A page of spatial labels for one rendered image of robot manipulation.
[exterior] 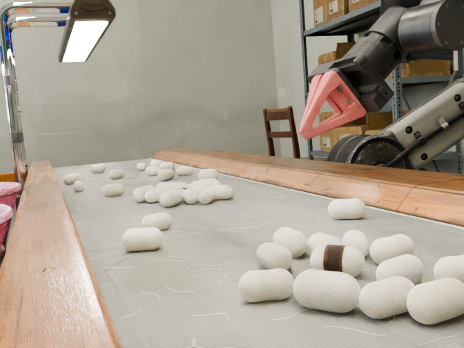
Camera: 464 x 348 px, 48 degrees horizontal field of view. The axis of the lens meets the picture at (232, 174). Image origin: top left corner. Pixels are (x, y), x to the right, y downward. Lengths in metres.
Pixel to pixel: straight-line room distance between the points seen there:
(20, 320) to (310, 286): 0.14
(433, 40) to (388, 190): 0.17
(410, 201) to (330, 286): 0.28
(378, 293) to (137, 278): 0.18
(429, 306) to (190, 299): 0.14
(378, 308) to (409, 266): 0.05
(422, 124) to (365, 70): 0.45
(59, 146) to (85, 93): 0.54
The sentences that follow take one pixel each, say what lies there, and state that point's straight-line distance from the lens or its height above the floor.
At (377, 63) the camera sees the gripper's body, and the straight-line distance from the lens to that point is 0.66.
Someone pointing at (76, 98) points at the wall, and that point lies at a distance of 5.14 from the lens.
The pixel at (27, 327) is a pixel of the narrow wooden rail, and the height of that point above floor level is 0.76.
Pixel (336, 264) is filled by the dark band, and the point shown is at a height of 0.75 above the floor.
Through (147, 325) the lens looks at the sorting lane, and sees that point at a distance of 0.29.
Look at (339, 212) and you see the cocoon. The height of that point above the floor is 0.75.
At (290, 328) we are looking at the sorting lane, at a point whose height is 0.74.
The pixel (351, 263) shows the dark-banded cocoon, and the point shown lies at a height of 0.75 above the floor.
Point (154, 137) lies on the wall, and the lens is 5.20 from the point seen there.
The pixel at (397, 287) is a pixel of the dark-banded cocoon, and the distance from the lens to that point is 0.28.
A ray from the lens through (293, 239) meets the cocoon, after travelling 0.39.
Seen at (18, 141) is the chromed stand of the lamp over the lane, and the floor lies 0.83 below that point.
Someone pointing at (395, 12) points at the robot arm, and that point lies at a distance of 0.70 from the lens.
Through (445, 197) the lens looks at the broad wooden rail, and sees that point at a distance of 0.52.
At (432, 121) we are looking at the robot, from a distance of 1.07.
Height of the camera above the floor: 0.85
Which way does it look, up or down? 6 degrees down
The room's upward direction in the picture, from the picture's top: 4 degrees counter-clockwise
